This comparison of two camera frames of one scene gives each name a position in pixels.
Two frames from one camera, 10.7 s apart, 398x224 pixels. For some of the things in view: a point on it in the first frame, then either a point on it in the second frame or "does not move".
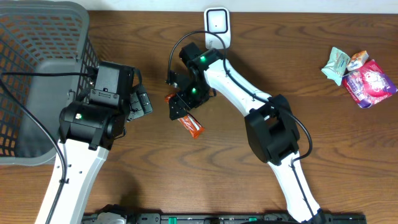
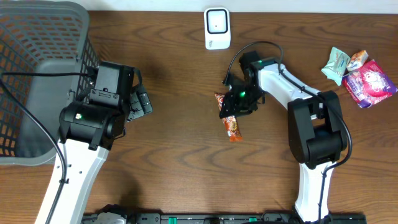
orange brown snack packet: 189,122 -> 229,122
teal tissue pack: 336,66 does not move
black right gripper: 188,104 -> 233,107
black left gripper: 140,101 does not move
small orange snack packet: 357,60 does not move
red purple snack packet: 369,84 does not move
